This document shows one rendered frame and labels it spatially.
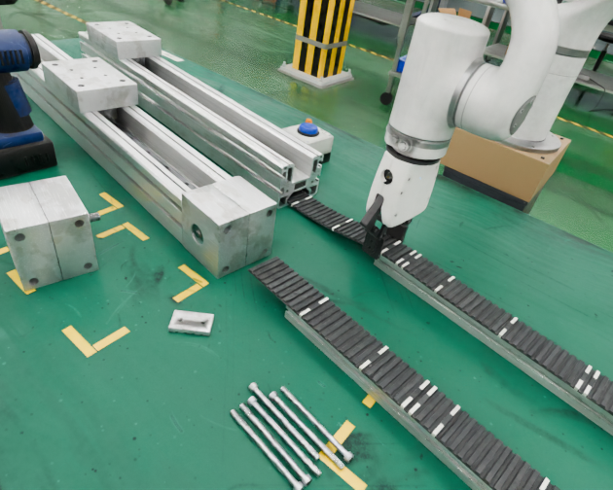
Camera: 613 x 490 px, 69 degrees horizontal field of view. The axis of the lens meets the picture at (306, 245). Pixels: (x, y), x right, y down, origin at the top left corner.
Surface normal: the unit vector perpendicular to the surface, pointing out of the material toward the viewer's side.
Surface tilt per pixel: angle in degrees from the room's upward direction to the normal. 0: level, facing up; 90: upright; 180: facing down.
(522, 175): 90
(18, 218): 0
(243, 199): 0
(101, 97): 90
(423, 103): 90
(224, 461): 0
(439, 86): 86
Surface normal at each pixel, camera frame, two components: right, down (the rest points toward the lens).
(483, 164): -0.62, 0.40
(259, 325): 0.15, -0.78
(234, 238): 0.69, 0.52
